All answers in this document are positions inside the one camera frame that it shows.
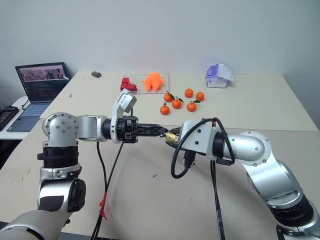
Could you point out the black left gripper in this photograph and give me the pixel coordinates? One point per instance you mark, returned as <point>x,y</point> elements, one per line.
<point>125,128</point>

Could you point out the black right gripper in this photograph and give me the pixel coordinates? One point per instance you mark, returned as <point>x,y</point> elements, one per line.
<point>189,158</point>

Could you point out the brass padlock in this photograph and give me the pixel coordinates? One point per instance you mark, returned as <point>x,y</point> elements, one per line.
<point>171,137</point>

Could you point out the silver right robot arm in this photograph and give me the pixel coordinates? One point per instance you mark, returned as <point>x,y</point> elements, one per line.
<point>250,147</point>

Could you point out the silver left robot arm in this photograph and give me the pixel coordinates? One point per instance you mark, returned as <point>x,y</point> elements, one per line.
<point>62,130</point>

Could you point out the orange mandarin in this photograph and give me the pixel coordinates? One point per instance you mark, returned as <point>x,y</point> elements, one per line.
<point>189,93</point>
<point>164,109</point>
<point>176,103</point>
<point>200,96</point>
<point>191,107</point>
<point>168,97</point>

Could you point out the orange plush toy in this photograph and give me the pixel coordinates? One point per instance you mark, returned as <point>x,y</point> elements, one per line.
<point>153,81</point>

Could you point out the red building blocks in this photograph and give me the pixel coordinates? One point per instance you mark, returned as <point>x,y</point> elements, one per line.
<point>127,85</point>

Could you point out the white purple tissue pack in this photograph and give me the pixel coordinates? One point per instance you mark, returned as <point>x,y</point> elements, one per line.
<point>217,77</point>

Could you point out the small black box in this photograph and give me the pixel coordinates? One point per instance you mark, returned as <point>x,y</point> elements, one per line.
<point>96,74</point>

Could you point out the open blue laptop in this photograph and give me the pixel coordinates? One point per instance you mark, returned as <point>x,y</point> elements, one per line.
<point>42,87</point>

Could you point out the white side table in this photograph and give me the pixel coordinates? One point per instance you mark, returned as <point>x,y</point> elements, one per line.
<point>12,135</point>

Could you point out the black electronic device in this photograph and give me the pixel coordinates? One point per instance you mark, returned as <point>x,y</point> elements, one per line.
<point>7,116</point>

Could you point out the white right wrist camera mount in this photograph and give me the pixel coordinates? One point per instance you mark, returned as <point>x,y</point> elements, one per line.
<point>197,140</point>

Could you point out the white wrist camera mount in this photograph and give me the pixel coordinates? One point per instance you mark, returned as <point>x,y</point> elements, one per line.
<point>125,101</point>
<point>197,140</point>

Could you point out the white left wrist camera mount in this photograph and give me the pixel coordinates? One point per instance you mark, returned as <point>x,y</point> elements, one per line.
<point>125,101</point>

